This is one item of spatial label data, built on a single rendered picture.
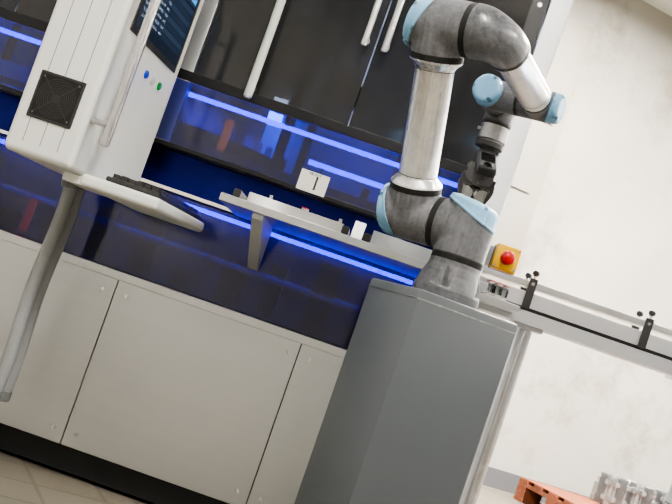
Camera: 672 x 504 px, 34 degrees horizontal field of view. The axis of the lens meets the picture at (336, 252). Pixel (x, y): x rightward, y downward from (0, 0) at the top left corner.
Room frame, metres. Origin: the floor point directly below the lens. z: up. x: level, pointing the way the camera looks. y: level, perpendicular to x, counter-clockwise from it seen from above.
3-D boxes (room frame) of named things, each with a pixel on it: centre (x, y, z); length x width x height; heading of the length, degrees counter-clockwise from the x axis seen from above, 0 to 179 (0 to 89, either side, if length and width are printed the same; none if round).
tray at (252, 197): (3.00, 0.13, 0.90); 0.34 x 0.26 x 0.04; 178
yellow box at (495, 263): (3.10, -0.46, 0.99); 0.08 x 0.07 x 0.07; 178
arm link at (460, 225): (2.38, -0.25, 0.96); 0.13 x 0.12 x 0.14; 64
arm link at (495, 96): (2.62, -0.25, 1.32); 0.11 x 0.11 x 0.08; 64
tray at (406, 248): (2.88, -0.21, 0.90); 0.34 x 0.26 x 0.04; 178
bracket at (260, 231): (2.92, 0.21, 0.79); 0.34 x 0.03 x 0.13; 178
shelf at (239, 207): (2.93, -0.04, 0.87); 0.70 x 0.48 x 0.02; 88
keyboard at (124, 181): (2.75, 0.47, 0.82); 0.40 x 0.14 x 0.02; 172
